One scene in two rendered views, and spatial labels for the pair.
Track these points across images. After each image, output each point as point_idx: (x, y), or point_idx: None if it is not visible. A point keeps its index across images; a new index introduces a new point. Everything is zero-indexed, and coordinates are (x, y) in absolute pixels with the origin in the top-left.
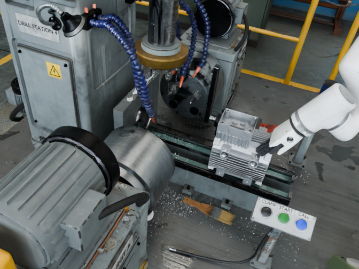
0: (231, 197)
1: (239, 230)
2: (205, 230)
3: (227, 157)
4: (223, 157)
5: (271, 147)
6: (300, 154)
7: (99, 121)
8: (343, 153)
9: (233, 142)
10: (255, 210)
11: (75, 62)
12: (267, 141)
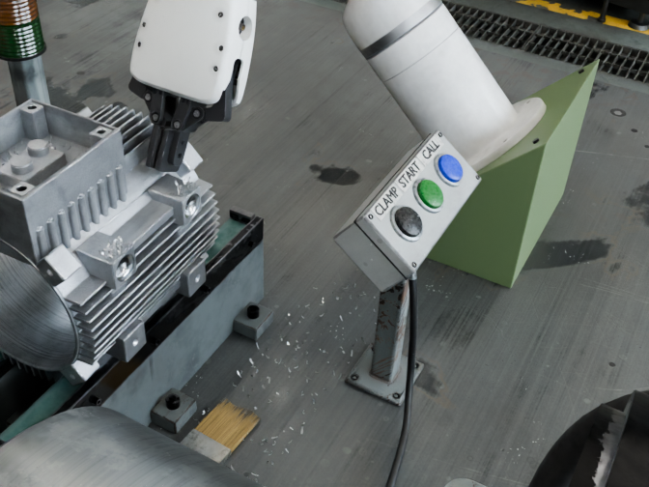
0: (164, 384)
1: (278, 401)
2: None
3: (135, 264)
4: (126, 280)
5: (203, 107)
6: None
7: None
8: (61, 101)
9: (89, 215)
10: (396, 246)
11: None
12: (161, 114)
